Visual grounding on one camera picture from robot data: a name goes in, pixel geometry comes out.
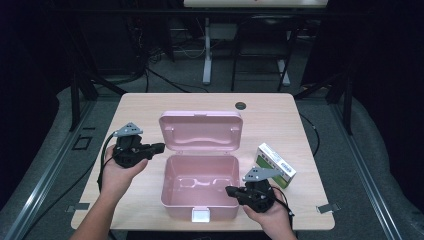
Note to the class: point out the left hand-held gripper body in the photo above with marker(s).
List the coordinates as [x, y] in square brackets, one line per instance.
[130, 153]

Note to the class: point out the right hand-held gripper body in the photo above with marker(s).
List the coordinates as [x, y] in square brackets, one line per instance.
[258, 198]

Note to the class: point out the white green medicine box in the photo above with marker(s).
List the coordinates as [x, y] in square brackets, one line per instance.
[273, 158]

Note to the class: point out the person's right hand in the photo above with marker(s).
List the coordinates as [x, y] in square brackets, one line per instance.
[275, 218]

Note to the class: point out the person's left hand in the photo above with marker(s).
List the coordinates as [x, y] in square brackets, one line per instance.
[115, 178]

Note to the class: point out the grey tape strip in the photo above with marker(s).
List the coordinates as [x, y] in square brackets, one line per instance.
[328, 208]
[78, 207]

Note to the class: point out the black metal stand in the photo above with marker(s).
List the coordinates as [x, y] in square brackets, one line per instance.
[347, 106]
[75, 100]

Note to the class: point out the round grey table grommet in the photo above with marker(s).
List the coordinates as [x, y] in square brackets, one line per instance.
[240, 106]

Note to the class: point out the long white desk leg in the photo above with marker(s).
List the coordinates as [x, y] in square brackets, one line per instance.
[207, 60]

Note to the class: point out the short white desk leg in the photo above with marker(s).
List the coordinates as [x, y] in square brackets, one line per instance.
[284, 75]

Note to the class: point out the metal floor rail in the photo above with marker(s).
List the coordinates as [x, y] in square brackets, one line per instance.
[50, 173]
[366, 180]

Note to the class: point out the black metal chair frame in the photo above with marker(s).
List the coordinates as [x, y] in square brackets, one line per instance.
[235, 66]

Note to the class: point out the black horizontal frame bar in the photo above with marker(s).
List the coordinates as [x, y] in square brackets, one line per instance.
[166, 12]

